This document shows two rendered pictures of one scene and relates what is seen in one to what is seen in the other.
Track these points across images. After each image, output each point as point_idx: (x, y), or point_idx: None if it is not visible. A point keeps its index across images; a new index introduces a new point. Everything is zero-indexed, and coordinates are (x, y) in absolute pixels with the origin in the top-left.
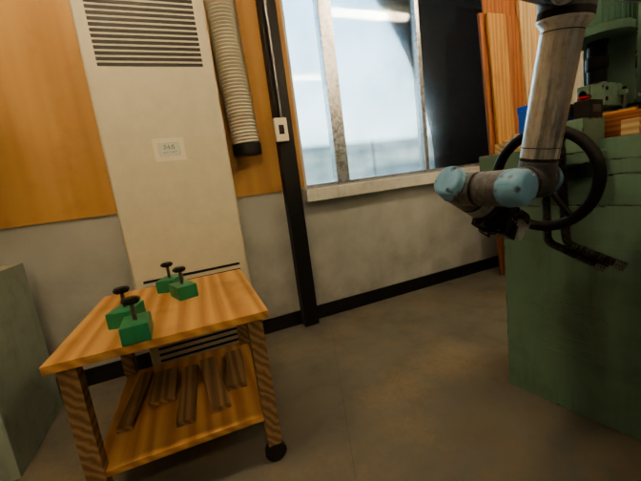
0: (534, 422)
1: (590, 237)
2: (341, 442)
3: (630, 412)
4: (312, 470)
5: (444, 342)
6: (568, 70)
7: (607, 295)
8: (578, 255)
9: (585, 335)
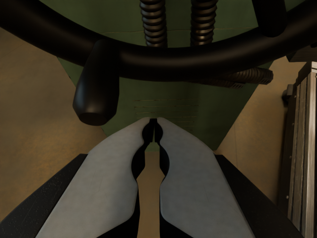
0: (154, 185)
1: None
2: None
3: (204, 143)
4: None
5: (36, 134)
6: None
7: (205, 85)
8: (212, 79)
9: (179, 118)
